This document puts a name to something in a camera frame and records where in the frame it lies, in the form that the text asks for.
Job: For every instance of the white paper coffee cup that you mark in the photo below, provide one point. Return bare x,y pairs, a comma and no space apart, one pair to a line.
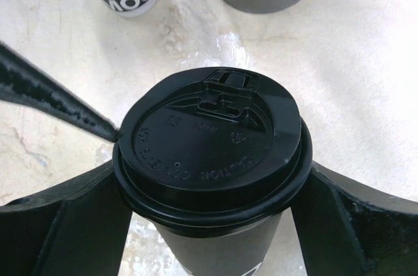
239,253

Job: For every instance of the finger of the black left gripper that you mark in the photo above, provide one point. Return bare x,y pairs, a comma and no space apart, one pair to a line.
25,84

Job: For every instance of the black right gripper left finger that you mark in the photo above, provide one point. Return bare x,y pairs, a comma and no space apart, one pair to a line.
78,227

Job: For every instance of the black plastic cup lid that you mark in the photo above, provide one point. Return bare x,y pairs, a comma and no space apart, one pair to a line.
212,148

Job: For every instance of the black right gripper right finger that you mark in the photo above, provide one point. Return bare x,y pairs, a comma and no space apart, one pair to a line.
347,228

